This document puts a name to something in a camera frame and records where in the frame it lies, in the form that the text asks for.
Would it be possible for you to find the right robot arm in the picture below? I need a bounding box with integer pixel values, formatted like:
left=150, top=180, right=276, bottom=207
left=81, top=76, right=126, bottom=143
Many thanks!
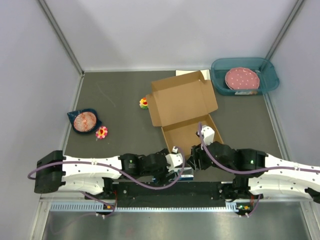
left=187, top=141, right=320, bottom=203

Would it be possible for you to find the aluminium frame rail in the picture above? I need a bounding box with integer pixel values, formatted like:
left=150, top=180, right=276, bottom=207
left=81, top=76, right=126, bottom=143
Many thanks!
left=34, top=178, right=307, bottom=199

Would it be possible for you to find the teal plastic bin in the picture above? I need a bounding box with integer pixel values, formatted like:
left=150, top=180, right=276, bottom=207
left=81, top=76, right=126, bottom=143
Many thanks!
left=210, top=57, right=280, bottom=96

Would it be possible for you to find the white square plate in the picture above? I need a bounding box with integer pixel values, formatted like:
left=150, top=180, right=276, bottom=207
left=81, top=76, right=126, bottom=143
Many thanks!
left=175, top=69, right=211, bottom=81

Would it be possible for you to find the brown cardboard box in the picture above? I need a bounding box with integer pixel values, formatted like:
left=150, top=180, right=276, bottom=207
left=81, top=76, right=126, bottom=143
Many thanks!
left=146, top=71, right=223, bottom=156

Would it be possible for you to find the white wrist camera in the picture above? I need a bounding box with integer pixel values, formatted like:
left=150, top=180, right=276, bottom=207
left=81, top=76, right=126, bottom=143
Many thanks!
left=165, top=146, right=184, bottom=172
left=201, top=125, right=215, bottom=146

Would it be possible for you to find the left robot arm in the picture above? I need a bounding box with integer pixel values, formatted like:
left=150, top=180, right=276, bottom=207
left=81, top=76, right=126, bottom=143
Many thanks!
left=28, top=148, right=186, bottom=199

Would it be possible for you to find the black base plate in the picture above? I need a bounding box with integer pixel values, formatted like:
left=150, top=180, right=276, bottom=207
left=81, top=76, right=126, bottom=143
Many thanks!
left=90, top=181, right=253, bottom=208

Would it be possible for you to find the blue toothpaste box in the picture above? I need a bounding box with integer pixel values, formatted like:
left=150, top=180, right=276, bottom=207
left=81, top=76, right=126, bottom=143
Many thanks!
left=174, top=167, right=194, bottom=181

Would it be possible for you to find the pink dotted plate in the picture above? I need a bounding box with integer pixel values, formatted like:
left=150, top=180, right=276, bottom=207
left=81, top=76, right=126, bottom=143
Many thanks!
left=224, top=67, right=260, bottom=90

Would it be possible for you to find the grey slotted cable duct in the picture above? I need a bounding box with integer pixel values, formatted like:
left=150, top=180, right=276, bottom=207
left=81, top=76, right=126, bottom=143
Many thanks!
left=50, top=202, right=239, bottom=213

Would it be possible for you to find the pink flower plush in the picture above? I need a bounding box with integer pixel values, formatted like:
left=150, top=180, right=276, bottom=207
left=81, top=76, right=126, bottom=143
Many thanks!
left=95, top=126, right=108, bottom=140

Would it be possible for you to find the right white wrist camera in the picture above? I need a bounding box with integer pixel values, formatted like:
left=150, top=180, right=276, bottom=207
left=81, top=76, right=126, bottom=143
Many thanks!
left=201, top=125, right=215, bottom=146

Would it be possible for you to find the blue bowl red inside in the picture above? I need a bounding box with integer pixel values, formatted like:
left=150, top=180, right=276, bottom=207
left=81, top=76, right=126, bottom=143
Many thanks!
left=67, top=108, right=102, bottom=134

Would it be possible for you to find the rainbow flower plush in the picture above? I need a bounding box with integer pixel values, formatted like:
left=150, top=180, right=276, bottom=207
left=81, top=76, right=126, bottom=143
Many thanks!
left=139, top=97, right=148, bottom=109

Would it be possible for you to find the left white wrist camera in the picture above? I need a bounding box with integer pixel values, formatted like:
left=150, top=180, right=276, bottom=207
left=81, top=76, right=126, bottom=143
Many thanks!
left=165, top=146, right=184, bottom=172

